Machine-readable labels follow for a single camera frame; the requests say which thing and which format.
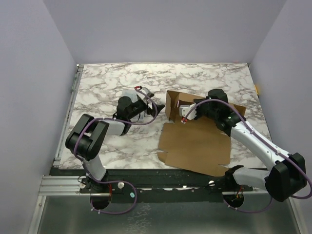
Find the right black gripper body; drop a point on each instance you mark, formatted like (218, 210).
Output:
(198, 111)

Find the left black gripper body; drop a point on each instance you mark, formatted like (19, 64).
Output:
(139, 107)

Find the brown cardboard box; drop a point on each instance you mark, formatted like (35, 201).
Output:
(197, 145)

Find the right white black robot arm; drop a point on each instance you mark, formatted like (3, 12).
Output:
(285, 174)

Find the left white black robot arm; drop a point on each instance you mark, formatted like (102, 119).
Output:
(87, 137)

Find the clear plastic screw organizer box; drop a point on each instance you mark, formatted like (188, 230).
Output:
(131, 93)

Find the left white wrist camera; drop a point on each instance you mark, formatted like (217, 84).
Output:
(144, 94)

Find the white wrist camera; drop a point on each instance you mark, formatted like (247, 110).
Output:
(187, 112)
(144, 94)

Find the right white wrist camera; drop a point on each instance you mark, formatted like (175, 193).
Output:
(187, 112)

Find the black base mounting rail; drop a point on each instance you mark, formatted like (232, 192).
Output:
(160, 186)

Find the aluminium extrusion frame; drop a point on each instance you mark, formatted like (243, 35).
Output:
(41, 200)

